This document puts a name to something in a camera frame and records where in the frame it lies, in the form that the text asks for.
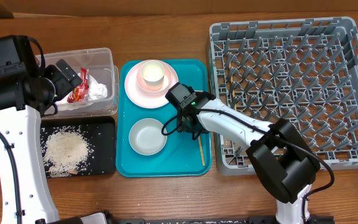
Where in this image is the red snack wrapper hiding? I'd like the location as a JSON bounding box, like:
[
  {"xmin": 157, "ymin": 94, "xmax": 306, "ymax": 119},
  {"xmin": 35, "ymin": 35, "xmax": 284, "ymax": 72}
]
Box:
[{"xmin": 67, "ymin": 68, "xmax": 89, "ymax": 103}]

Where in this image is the wooden chopstick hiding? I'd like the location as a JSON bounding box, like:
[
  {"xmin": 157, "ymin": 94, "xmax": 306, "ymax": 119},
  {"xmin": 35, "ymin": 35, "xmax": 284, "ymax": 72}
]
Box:
[
  {"xmin": 198, "ymin": 137, "xmax": 205, "ymax": 166},
  {"xmin": 229, "ymin": 62, "xmax": 237, "ymax": 110}
]

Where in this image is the white napkin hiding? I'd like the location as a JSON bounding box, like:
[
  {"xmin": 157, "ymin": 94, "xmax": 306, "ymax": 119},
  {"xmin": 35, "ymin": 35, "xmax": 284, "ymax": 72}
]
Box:
[{"xmin": 57, "ymin": 75, "xmax": 108, "ymax": 105}]

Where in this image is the grey bowl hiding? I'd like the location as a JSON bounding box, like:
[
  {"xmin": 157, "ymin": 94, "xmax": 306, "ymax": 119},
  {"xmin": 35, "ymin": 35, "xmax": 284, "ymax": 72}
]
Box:
[{"xmin": 129, "ymin": 118, "xmax": 167, "ymax": 156}]

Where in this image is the pink bowl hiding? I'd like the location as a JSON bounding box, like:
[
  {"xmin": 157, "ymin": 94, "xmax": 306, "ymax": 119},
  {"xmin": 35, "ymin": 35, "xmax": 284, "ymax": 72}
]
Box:
[{"xmin": 136, "ymin": 60, "xmax": 171, "ymax": 93}]

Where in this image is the pink plate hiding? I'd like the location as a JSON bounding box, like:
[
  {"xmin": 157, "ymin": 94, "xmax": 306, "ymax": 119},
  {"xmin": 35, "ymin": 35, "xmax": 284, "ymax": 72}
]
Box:
[{"xmin": 124, "ymin": 61, "xmax": 178, "ymax": 109}]

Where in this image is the cream paper cup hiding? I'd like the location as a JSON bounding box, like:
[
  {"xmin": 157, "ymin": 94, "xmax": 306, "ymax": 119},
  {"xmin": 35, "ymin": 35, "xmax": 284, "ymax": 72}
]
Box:
[{"xmin": 140, "ymin": 60, "xmax": 165, "ymax": 86}]

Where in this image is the white rice pile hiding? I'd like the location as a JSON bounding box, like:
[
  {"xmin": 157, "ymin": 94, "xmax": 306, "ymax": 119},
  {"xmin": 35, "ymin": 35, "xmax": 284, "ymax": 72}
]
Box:
[{"xmin": 41, "ymin": 126, "xmax": 94, "ymax": 178}]

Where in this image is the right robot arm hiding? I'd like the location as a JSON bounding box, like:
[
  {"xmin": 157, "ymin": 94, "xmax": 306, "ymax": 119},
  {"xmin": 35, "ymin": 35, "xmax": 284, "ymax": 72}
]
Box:
[{"xmin": 166, "ymin": 87, "xmax": 321, "ymax": 223}]

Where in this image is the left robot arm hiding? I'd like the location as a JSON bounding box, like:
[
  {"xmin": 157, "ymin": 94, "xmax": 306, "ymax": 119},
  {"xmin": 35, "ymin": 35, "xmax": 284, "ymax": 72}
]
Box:
[{"xmin": 0, "ymin": 60, "xmax": 81, "ymax": 223}]

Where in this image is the grey dishwasher rack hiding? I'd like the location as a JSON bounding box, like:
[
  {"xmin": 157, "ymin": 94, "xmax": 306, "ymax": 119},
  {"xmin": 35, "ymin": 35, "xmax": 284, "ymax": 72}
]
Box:
[{"xmin": 209, "ymin": 17, "xmax": 358, "ymax": 170}]

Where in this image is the clear plastic bin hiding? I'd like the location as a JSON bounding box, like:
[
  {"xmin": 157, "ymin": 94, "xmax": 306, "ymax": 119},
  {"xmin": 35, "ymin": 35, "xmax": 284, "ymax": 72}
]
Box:
[{"xmin": 44, "ymin": 47, "xmax": 119, "ymax": 119}]

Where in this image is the black plastic tray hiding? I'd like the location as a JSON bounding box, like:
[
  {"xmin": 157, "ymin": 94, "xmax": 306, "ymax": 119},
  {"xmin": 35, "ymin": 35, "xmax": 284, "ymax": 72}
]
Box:
[{"xmin": 40, "ymin": 116, "xmax": 116, "ymax": 177}]

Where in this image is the cardboard box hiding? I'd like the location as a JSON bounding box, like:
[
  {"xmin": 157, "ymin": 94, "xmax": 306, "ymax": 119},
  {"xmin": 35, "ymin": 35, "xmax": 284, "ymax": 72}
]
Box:
[{"xmin": 0, "ymin": 0, "xmax": 358, "ymax": 19}]

